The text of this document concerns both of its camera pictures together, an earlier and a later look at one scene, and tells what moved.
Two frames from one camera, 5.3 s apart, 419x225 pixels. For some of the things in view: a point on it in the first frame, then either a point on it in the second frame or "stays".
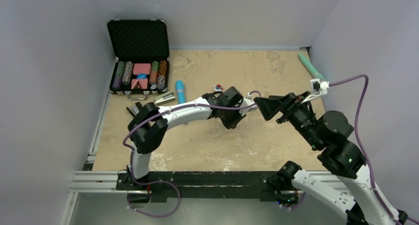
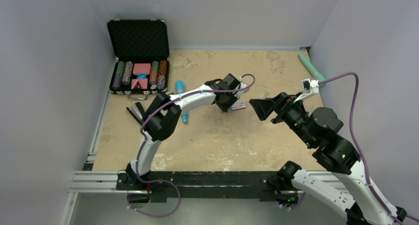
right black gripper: x=284 y=104 stays
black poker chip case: x=142 y=66 stays
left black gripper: x=232 y=124 to x=225 y=108
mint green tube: x=304 y=56 stays
